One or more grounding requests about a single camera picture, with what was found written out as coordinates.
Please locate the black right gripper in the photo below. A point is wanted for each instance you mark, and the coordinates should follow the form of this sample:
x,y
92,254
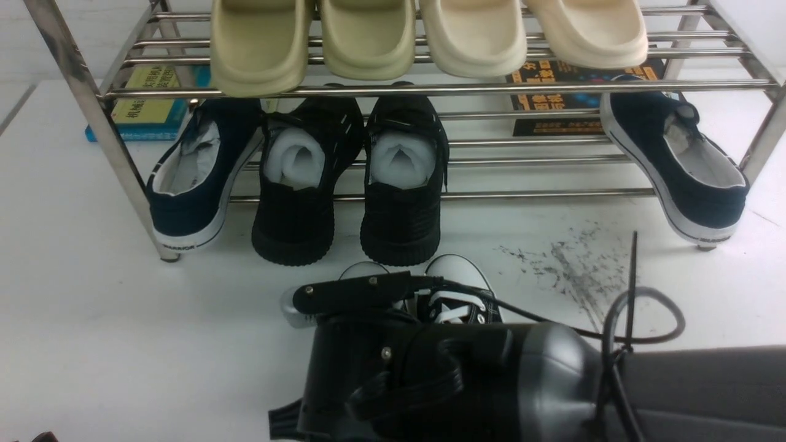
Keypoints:
x,y
376,376

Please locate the cream foam slipper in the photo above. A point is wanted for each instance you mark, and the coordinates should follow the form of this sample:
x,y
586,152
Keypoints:
x,y
475,39

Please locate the black white laced sneaker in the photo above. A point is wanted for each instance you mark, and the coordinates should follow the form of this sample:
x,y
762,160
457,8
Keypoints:
x,y
369,269

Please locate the yellow blue book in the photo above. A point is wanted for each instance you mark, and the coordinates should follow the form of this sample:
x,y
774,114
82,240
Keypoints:
x,y
150,120

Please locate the navy canvas sneaker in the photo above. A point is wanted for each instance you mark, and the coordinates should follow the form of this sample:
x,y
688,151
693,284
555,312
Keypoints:
x,y
700,188
189,189

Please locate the beige foam slipper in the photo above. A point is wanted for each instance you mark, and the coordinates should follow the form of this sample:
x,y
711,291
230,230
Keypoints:
x,y
594,34

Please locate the olive green foam slipper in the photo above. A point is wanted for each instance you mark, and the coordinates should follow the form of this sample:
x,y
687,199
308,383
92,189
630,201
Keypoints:
x,y
259,48

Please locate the black knit sneaker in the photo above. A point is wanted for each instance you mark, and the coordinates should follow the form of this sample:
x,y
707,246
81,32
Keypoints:
x,y
406,170
304,154

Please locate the stainless steel shoe rack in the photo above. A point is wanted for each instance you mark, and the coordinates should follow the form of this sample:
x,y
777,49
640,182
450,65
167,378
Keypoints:
x,y
701,52

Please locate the navy canvas sneaker right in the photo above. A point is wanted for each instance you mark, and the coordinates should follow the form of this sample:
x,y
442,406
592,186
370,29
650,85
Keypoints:
x,y
700,188

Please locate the black knit sneaker left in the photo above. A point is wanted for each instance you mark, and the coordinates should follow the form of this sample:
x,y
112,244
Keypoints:
x,y
304,154

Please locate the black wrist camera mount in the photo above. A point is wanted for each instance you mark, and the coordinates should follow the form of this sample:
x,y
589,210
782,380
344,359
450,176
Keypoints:
x,y
302,306

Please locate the black orange book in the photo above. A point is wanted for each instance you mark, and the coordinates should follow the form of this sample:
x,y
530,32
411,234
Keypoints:
x,y
562,114

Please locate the black knit sneaker right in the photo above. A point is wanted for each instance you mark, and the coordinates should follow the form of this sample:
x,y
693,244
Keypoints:
x,y
406,170

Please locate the navy canvas sneaker left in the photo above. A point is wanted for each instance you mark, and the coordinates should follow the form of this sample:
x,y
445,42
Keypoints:
x,y
189,189

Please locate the pale green foam slipper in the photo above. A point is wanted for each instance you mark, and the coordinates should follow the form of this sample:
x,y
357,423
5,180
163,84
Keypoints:
x,y
368,40

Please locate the black white canvas sneaker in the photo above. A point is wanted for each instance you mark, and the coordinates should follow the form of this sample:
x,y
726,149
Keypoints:
x,y
447,307

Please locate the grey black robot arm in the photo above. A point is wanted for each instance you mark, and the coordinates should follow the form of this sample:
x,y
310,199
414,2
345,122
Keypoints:
x,y
704,395

